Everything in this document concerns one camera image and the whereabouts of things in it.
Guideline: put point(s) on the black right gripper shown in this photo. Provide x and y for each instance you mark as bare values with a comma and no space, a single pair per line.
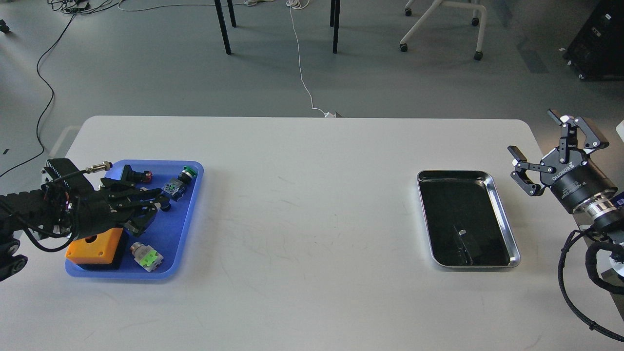
577,183

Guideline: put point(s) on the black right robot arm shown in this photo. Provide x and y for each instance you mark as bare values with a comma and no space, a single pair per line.
605,233

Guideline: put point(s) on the green push button switch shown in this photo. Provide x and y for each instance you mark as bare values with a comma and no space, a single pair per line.
176,187

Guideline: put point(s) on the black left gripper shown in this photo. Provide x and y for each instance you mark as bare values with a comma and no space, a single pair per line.
97,212

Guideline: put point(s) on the blue plastic tray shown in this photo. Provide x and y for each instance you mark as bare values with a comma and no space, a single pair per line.
166,234

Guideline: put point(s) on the black equipment case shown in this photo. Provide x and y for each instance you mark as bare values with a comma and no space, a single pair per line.
597,51

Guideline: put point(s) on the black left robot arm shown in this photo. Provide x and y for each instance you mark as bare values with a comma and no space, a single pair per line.
61,212

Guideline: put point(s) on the grey and green contact block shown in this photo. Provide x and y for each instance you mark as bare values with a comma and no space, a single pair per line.
146,256

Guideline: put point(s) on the white rolling chair base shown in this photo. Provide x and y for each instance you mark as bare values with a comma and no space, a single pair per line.
468,18

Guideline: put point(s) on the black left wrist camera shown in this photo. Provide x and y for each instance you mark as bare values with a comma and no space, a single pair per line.
66,175

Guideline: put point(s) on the orange and black button box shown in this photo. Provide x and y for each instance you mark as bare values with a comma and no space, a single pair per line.
103,251

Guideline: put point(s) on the silver metal tray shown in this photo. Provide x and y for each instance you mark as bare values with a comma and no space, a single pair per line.
466,224

